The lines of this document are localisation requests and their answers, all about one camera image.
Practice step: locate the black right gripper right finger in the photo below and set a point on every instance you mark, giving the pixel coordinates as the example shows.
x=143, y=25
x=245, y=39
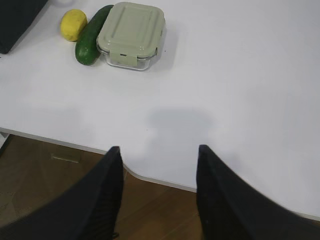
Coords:
x=230, y=209

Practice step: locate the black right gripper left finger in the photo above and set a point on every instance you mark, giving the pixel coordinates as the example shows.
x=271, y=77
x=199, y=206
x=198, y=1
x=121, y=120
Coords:
x=86, y=211

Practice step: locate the green cucumber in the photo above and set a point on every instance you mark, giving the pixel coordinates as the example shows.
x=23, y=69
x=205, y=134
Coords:
x=86, y=52

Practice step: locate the glass container green lid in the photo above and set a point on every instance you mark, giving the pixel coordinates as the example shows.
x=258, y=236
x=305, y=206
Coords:
x=131, y=36

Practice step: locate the yellow lemon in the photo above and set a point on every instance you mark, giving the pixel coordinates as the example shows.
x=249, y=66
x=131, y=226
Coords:
x=72, y=24

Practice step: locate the dark blue lunch bag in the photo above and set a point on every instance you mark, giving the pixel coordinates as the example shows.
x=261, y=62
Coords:
x=15, y=18

